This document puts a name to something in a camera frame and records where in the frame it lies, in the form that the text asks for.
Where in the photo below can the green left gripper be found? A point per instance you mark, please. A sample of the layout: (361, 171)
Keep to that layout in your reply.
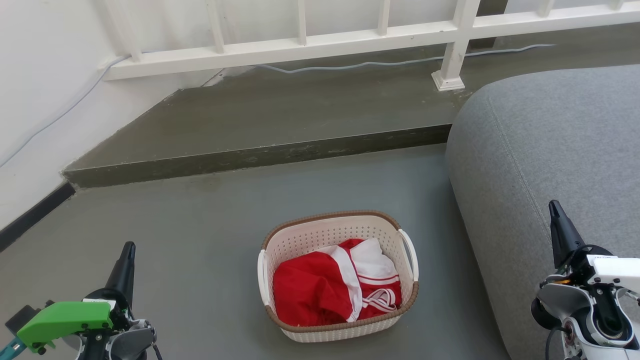
(65, 317)

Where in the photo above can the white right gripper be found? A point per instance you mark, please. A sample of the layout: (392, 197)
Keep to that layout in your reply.
(612, 270)

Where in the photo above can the white perforated laundry basket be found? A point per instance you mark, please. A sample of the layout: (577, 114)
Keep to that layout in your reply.
(320, 235)

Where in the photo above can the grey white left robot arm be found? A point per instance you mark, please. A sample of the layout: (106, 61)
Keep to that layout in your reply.
(127, 342)

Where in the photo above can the grey fabric sofa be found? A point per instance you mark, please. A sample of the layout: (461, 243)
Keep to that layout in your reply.
(550, 150)

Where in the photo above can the red and white garment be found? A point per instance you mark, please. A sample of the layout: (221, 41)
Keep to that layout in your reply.
(305, 285)

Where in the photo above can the white wooden railing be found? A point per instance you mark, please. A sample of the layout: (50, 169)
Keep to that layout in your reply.
(300, 45)

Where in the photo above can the black wall baseboard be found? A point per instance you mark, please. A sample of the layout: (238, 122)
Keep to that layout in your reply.
(35, 215)

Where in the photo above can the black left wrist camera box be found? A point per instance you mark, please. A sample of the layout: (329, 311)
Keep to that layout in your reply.
(22, 316)

